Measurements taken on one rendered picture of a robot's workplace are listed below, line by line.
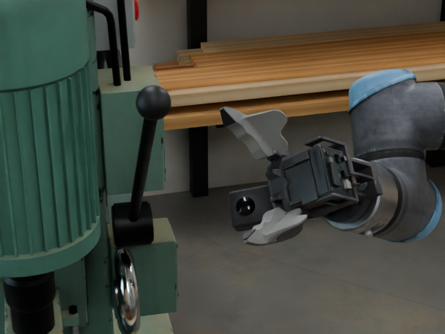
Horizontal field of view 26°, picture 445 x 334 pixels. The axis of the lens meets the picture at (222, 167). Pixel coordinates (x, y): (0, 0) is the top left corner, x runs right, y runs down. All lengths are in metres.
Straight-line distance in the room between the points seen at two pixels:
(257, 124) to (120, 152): 0.28
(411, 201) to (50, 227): 0.45
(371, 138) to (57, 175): 0.43
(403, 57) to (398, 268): 0.71
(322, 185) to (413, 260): 2.35
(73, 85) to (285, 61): 2.29
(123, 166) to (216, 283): 1.93
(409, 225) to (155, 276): 0.37
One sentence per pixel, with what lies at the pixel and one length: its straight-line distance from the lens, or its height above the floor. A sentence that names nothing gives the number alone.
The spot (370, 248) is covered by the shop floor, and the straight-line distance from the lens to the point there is 3.43.
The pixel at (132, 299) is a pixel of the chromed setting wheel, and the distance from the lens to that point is 1.29.
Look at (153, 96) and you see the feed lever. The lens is 0.94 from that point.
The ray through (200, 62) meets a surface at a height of 0.63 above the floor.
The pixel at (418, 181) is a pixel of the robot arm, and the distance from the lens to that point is 1.24.
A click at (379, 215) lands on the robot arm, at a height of 1.20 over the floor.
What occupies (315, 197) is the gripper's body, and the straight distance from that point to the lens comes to 1.05.
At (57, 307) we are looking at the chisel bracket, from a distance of 1.24.
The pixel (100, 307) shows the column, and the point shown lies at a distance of 1.42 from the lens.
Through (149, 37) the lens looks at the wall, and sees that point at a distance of 3.49.
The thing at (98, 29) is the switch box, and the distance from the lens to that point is 1.33.
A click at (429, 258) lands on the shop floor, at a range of 3.41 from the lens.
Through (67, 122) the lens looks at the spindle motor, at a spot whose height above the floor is 1.36.
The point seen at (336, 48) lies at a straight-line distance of 3.41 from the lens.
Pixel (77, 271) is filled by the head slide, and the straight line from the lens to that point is 1.27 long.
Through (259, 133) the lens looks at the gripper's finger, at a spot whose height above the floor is 1.32.
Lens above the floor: 1.77
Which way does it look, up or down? 27 degrees down
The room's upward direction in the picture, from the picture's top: straight up
